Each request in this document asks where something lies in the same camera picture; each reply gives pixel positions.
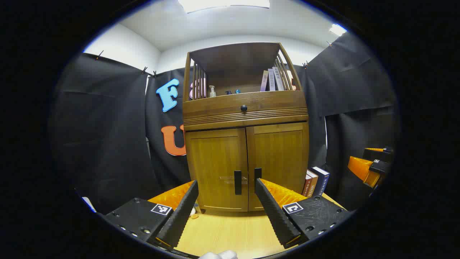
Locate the orange red book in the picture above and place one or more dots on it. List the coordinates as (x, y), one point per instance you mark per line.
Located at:
(311, 185)

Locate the pale purple book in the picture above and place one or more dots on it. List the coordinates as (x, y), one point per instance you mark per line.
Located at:
(264, 82)

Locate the blue plush toy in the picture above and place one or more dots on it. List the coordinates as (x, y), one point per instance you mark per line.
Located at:
(194, 214)

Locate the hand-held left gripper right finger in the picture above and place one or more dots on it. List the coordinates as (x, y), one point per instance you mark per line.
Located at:
(273, 212)

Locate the wooden cabinet door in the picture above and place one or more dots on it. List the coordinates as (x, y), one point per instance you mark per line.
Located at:
(280, 154)
(215, 162)

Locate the navy blue book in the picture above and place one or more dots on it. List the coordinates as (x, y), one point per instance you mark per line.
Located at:
(321, 181)

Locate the long ceiling light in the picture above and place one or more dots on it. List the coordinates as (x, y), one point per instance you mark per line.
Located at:
(222, 4)

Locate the wooden cabinet drawer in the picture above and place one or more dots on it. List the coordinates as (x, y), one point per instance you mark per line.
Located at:
(215, 104)

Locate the light grey book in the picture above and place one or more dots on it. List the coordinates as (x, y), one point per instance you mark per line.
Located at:
(278, 78)

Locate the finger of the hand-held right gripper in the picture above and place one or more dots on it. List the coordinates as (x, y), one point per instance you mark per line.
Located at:
(361, 168)
(379, 154)

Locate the wooden double-door shoe cabinet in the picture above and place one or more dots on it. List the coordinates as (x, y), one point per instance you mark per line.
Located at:
(233, 68)

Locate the black backdrop cloth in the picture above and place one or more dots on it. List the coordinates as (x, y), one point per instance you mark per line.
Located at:
(107, 126)

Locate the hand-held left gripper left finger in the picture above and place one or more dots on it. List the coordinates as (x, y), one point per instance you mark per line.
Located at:
(181, 212)

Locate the clear pump bottle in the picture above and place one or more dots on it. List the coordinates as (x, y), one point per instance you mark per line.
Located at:
(212, 92)

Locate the small ceiling light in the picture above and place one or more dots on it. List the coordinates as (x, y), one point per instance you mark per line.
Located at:
(337, 30)

